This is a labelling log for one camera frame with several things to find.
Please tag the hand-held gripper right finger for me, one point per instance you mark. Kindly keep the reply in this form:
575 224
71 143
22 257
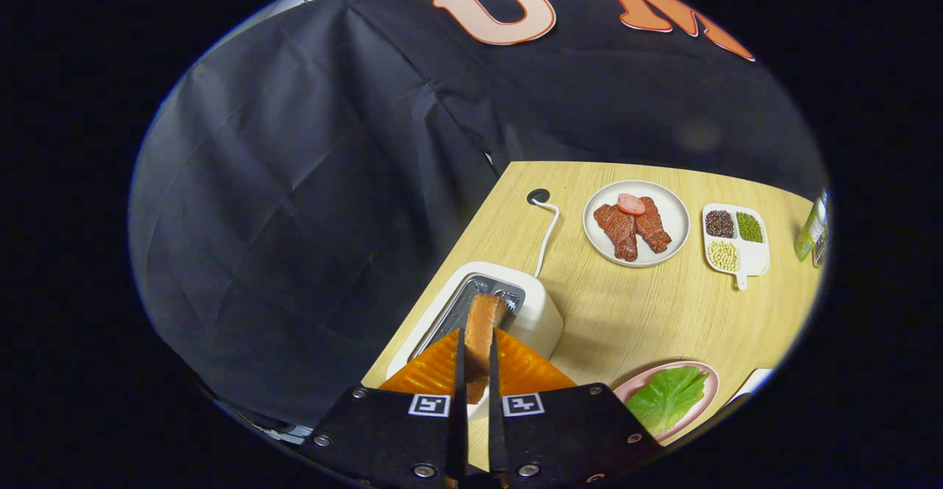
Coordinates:
497 430

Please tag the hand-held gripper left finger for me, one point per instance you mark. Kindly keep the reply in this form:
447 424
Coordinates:
458 430

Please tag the toasted bread slice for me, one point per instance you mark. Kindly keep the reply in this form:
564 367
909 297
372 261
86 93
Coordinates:
482 334

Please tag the green lettuce leaf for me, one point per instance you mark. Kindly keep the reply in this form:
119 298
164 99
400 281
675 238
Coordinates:
663 400

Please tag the white toaster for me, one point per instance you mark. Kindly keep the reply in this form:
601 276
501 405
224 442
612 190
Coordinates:
541 312

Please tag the pink round plate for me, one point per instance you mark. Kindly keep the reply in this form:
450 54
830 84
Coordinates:
711 393

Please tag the brown meat piece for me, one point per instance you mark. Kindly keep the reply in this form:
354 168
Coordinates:
654 227
619 231

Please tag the white square plate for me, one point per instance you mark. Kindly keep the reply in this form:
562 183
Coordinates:
751 384

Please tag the small pink sausage slice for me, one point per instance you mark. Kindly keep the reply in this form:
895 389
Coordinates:
631 204

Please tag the black backdrop cloth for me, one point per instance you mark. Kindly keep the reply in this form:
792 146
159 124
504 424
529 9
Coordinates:
295 216

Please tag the grey round plate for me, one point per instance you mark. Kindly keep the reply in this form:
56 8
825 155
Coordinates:
674 213

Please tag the pile of yellow beans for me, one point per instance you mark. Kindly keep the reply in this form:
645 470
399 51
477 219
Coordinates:
723 256

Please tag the pile of dark beans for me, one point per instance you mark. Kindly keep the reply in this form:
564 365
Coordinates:
720 224

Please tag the white divided dish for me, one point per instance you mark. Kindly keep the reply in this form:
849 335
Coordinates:
755 257

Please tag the pile of green beans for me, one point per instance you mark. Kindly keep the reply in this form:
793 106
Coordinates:
750 227

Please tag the green label metal bottle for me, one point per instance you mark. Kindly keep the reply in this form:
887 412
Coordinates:
809 235

